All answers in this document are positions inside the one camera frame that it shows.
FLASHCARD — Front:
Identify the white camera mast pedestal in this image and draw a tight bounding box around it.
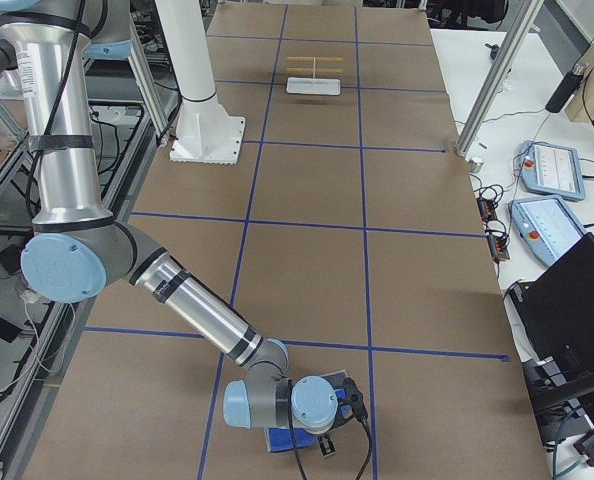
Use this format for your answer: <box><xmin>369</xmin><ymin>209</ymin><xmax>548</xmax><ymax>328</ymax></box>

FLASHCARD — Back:
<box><xmin>156</xmin><ymin>0</ymin><xmax>245</xmax><ymax>165</ymax></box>

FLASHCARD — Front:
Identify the black camera cable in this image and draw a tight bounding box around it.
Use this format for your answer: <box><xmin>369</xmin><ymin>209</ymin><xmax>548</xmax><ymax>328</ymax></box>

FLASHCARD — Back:
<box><xmin>281</xmin><ymin>379</ymin><xmax>374</xmax><ymax>480</ymax></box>

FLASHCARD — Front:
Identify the small silver cylinder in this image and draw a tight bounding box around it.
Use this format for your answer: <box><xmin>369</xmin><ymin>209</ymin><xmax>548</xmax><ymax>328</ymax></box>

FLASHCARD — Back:
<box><xmin>468</xmin><ymin>156</ymin><xmax>484</xmax><ymax>174</ymax></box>

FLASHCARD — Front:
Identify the black computer monitor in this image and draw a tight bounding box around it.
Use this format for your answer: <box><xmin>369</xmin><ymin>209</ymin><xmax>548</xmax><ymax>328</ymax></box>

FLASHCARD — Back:
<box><xmin>509</xmin><ymin>233</ymin><xmax>594</xmax><ymax>380</ymax></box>

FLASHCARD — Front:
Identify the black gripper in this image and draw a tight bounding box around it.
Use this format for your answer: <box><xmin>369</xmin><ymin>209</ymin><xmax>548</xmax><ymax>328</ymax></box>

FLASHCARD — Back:
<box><xmin>315</xmin><ymin>432</ymin><xmax>336</xmax><ymax>457</ymax></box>

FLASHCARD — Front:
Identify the near blue teach pendant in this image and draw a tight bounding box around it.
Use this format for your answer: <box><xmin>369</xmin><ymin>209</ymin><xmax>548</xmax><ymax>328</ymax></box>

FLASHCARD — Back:
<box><xmin>509</xmin><ymin>194</ymin><xmax>587</xmax><ymax>267</ymax></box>

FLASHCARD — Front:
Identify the blue teach pendant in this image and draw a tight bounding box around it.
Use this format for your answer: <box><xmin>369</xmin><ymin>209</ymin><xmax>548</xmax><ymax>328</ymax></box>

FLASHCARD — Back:
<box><xmin>509</xmin><ymin>194</ymin><xmax>587</xmax><ymax>267</ymax></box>
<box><xmin>519</xmin><ymin>140</ymin><xmax>586</xmax><ymax>201</ymax></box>

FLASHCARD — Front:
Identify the blue and grey towel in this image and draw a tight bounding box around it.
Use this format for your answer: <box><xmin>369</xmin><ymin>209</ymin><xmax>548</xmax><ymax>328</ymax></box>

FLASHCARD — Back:
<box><xmin>265</xmin><ymin>370</ymin><xmax>351</xmax><ymax>453</ymax></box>

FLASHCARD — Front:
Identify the white wooden towel rack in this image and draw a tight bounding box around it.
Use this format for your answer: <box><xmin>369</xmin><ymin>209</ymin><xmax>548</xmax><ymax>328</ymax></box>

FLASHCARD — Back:
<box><xmin>286</xmin><ymin>56</ymin><xmax>344</xmax><ymax>96</ymax></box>

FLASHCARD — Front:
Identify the far blue teach pendant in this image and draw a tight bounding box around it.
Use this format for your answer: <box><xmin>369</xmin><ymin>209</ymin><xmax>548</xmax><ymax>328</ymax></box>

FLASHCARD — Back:
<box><xmin>519</xmin><ymin>140</ymin><xmax>586</xmax><ymax>201</ymax></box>

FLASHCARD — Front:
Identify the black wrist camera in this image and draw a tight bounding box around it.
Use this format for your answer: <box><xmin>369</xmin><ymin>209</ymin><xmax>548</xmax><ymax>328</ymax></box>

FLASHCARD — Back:
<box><xmin>333</xmin><ymin>377</ymin><xmax>368</xmax><ymax>428</ymax></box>

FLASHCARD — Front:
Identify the aluminium frame post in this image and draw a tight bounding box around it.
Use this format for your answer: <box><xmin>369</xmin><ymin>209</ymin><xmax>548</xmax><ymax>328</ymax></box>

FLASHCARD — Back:
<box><xmin>455</xmin><ymin>0</ymin><xmax>544</xmax><ymax>157</ymax></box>

